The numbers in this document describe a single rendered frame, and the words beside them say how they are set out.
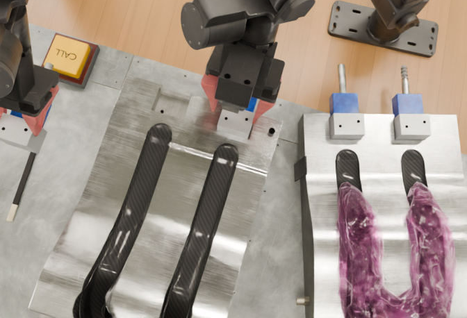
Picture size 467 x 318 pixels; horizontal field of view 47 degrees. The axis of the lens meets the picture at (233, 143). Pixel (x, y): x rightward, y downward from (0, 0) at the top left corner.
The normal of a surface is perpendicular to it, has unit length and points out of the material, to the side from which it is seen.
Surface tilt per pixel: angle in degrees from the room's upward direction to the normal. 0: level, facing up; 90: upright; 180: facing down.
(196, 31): 70
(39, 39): 0
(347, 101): 0
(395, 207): 29
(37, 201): 0
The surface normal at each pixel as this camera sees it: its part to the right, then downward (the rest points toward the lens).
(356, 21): 0.04, -0.25
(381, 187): 0.04, -0.58
